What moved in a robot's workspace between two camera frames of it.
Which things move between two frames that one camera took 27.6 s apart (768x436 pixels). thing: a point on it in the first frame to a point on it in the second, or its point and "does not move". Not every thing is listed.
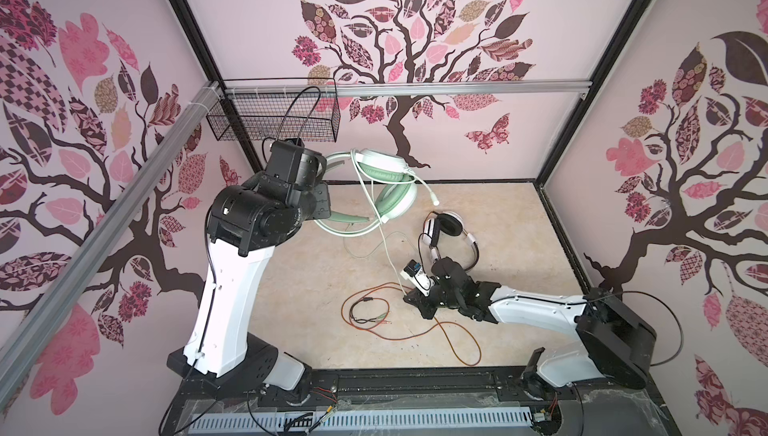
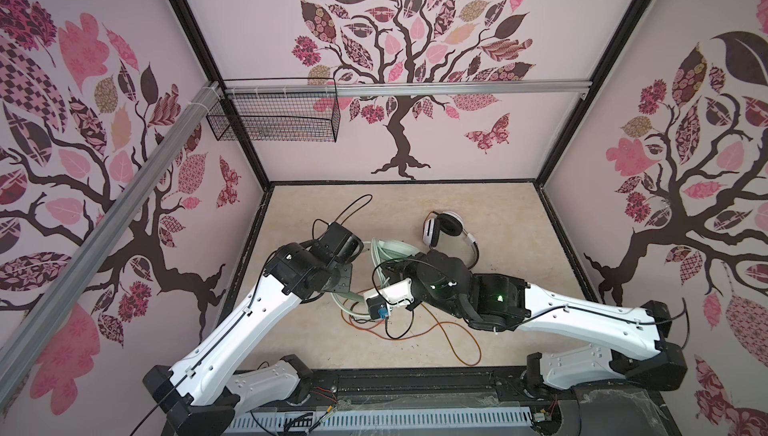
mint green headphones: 397,200 to 382,251
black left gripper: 320,208 to 343,283
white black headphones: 449,224 does not move
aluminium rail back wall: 359,89 does not move
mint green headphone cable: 381,223 to 349,312
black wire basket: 277,109 does not move
